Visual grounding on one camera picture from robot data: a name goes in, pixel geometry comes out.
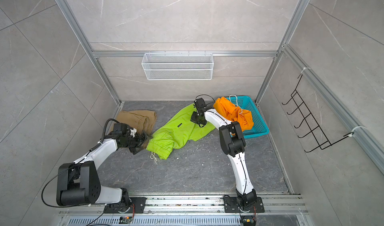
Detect orange shorts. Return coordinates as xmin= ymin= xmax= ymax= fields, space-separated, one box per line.
xmin=214 ymin=97 xmax=254 ymax=132

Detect khaki tan shorts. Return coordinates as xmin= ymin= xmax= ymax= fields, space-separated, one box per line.
xmin=116 ymin=110 xmax=157 ymax=135

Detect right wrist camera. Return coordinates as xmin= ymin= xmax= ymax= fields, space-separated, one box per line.
xmin=194 ymin=98 xmax=207 ymax=112

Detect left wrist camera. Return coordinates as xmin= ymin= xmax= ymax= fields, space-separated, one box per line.
xmin=111 ymin=123 xmax=137 ymax=137

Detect lime green shorts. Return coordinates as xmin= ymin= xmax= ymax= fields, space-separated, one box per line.
xmin=147 ymin=104 xmax=216 ymax=160

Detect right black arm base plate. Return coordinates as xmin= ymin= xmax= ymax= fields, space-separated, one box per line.
xmin=223 ymin=195 xmax=265 ymax=213

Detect black wire hook rack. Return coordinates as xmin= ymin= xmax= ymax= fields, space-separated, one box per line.
xmin=281 ymin=74 xmax=355 ymax=154

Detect white wire mesh basket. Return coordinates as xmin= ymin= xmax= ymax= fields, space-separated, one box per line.
xmin=142 ymin=53 xmax=214 ymax=81

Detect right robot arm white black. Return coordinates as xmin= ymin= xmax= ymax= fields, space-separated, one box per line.
xmin=191 ymin=108 xmax=258 ymax=211

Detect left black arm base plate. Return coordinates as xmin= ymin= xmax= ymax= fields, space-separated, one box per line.
xmin=104 ymin=197 xmax=147 ymax=214

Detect teal plastic basket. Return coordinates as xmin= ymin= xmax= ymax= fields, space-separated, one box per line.
xmin=227 ymin=95 xmax=270 ymax=139

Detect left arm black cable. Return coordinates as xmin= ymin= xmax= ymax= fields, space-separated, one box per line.
xmin=41 ymin=162 xmax=88 ymax=209

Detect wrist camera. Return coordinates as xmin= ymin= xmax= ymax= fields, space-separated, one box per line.
xmin=194 ymin=98 xmax=207 ymax=112
xmin=111 ymin=123 xmax=137 ymax=137

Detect small green circuit board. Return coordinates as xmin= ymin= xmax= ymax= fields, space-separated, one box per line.
xmin=119 ymin=216 xmax=134 ymax=224

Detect aluminium frame rail front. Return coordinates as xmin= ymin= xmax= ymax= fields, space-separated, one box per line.
xmin=58 ymin=194 xmax=310 ymax=217

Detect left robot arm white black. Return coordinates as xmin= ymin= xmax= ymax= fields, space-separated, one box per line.
xmin=56 ymin=133 xmax=149 ymax=213

